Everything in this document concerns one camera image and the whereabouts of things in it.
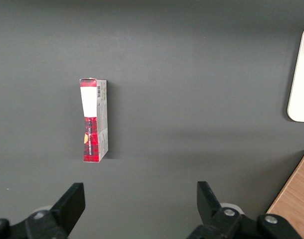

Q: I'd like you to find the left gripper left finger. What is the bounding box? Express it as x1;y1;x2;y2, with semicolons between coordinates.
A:
0;183;86;239

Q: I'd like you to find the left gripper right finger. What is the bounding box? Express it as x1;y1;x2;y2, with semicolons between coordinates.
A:
186;181;302;239

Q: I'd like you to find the red plaid cardboard box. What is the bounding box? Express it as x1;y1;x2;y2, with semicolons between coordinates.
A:
79;78;109;163

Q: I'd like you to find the wooden drawer box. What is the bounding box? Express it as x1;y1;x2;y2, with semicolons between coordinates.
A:
266;149;304;239

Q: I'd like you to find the white board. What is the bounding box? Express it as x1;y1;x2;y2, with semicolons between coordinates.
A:
287;23;304;123

